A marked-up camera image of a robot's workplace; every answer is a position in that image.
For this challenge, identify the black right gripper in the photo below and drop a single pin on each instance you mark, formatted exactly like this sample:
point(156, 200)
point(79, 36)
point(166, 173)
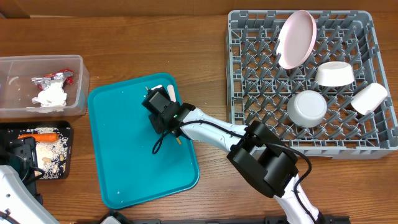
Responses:
point(162, 116)

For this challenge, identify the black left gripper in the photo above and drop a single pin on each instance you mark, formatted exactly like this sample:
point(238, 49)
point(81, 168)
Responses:
point(24, 149)

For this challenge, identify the orange carrot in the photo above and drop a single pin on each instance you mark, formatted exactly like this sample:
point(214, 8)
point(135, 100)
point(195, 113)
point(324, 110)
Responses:
point(44, 137)

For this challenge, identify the white plastic fork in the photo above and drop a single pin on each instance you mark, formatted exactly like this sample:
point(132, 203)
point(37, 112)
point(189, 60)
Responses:
point(170, 91)

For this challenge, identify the rice and peanut scraps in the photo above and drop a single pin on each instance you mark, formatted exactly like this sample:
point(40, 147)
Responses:
point(51, 156)

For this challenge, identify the white napkin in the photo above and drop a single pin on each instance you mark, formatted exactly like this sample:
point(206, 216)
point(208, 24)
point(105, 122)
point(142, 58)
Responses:
point(52, 96)

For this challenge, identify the foil wrapper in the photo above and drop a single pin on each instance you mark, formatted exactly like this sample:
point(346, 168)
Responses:
point(44, 83)

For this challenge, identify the red sauce packet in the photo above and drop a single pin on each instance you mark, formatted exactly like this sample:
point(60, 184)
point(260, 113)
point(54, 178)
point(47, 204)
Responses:
point(66, 75)

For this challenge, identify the grey bowl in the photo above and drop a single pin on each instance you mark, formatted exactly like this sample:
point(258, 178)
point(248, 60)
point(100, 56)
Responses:
point(307, 109)

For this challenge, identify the grey plastic dishwasher rack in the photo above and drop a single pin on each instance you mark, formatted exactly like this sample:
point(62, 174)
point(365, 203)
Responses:
point(258, 89)

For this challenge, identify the white bowl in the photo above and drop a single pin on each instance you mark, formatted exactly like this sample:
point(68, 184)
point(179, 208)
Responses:
point(334, 74)

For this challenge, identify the translucent plastic cup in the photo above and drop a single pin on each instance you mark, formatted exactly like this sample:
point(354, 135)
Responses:
point(369, 98)

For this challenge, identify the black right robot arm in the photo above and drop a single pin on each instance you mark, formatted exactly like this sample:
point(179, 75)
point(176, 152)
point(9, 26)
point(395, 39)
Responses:
point(262, 159)

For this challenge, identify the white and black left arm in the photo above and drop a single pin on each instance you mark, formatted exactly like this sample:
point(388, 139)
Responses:
point(20, 201)

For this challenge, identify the black waste tray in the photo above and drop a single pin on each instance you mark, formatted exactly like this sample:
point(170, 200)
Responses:
point(10, 131)

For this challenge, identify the teal plastic tray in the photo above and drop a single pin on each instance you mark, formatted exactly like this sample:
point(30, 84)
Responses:
point(123, 138)

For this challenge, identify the clear plastic bin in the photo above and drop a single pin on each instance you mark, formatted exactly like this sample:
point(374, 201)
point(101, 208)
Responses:
point(18, 90)

